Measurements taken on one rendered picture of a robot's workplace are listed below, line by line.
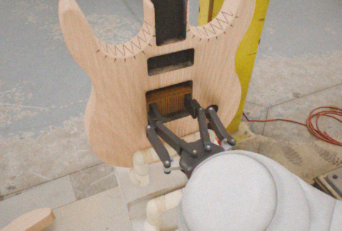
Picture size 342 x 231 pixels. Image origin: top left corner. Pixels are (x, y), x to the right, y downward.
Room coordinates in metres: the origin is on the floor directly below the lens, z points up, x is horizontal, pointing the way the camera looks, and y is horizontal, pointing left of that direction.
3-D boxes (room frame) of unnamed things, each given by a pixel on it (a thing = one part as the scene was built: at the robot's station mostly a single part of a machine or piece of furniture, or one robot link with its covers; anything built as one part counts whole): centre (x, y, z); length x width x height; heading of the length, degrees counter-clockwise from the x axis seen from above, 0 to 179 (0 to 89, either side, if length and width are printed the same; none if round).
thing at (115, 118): (0.46, 0.01, 1.33); 0.35 x 0.04 x 0.40; 112
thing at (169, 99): (0.45, 0.01, 1.31); 0.10 x 0.03 x 0.05; 112
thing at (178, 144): (0.34, -0.01, 1.31); 0.11 x 0.01 x 0.04; 43
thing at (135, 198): (0.45, 0.00, 1.02); 0.27 x 0.15 x 0.17; 113
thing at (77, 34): (0.41, 0.13, 1.49); 0.07 x 0.04 x 0.10; 112
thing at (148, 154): (0.42, -0.01, 1.20); 0.20 x 0.03 x 0.03; 112
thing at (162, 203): (0.35, -0.04, 1.12); 0.20 x 0.03 x 0.03; 112
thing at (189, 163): (0.29, -0.06, 1.31); 0.09 x 0.08 x 0.07; 22
